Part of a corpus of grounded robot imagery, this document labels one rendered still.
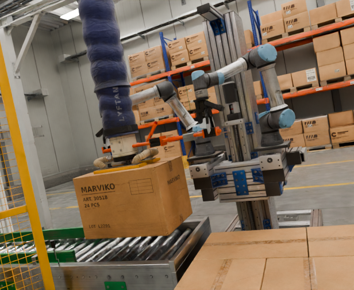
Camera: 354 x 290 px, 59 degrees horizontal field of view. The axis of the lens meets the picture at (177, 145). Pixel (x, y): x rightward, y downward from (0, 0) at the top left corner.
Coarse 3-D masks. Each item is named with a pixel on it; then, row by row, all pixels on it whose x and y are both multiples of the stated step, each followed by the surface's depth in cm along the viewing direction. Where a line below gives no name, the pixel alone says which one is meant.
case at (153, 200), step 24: (144, 168) 177; (168, 168) 190; (96, 192) 192; (120, 192) 186; (144, 192) 179; (168, 192) 185; (96, 216) 195; (120, 216) 188; (144, 216) 181; (168, 216) 180
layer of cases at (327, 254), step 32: (352, 224) 179; (224, 256) 170; (256, 256) 163; (288, 256) 156; (320, 256) 150; (352, 256) 144; (192, 288) 143; (224, 288) 138; (256, 288) 133; (288, 288) 128; (320, 288) 124; (352, 288) 120
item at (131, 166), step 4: (108, 164) 198; (128, 164) 192; (132, 164) 190; (136, 164) 187; (140, 164) 187; (144, 164) 191; (104, 168) 200; (108, 168) 195; (112, 168) 194; (116, 168) 191; (120, 168) 190; (124, 168) 189; (128, 168) 188; (132, 168) 187; (96, 172) 197; (100, 172) 196; (104, 172) 195
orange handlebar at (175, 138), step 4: (200, 132) 180; (172, 136) 187; (176, 136) 186; (180, 136) 185; (196, 136) 182; (164, 140) 189; (168, 140) 188; (172, 140) 188; (176, 140) 187; (136, 144) 197; (140, 144) 196; (144, 144) 195; (148, 144) 194; (108, 148) 211
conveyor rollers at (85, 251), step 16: (48, 240) 266; (64, 240) 258; (80, 240) 249; (96, 240) 241; (112, 240) 241; (128, 240) 229; (144, 240) 219; (160, 240) 217; (80, 256) 219; (96, 256) 208; (112, 256) 208; (128, 256) 196; (144, 256) 194; (160, 256) 195
